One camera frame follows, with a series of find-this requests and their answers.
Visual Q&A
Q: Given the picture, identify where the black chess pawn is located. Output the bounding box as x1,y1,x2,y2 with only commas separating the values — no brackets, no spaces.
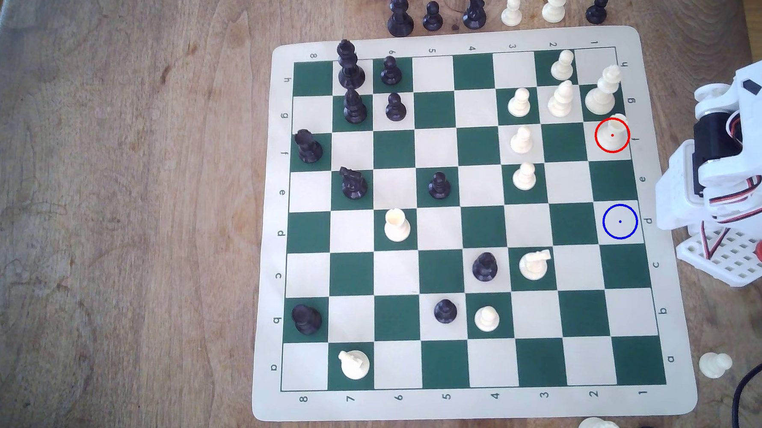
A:
427,171,453,201
384,92,408,123
380,55,403,86
472,251,500,283
433,298,459,325
584,0,610,26
421,0,445,32

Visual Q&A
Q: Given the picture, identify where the green white chess board mat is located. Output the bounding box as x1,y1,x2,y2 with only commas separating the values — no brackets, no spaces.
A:
250,10,715,428

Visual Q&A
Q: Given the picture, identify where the black chess rook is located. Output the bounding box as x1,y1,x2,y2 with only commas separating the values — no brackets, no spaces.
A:
293,128,325,165
290,303,323,336

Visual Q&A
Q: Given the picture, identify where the black chess bishop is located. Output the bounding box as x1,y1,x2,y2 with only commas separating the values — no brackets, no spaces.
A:
342,88,369,125

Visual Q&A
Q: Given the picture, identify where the tall black chess king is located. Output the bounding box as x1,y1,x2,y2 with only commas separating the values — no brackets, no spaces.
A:
335,39,368,91

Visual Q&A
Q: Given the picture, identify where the tall black chess queen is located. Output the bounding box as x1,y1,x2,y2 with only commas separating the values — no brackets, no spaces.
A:
386,0,417,38

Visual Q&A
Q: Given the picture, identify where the tall white chess queen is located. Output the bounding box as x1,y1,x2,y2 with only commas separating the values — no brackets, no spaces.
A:
583,63,623,117

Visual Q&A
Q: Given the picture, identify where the red white servo wire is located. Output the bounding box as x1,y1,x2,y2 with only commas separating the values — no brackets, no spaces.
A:
700,221,729,263

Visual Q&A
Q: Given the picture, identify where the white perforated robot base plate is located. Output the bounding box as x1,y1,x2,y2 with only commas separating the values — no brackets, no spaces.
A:
673,221,762,288

